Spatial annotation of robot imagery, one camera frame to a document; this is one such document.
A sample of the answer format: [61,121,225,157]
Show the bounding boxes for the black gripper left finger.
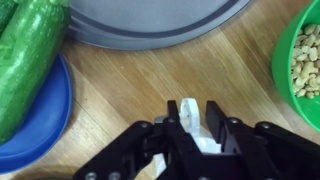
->
[73,100,202,180]

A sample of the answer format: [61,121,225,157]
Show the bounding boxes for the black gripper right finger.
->
[205,101,320,180]

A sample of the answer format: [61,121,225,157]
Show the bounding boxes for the white mug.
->
[153,97,223,178]

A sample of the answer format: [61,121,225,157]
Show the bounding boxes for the light green bowl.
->
[271,0,320,133]

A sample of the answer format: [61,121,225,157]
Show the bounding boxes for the blue plate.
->
[0,53,73,174]

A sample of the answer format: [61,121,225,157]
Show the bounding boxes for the peanuts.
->
[291,24,320,99]

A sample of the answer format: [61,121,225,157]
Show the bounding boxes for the grey round tray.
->
[68,0,251,50]

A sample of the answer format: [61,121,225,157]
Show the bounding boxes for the green zucchini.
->
[0,0,17,34]
[0,0,70,145]

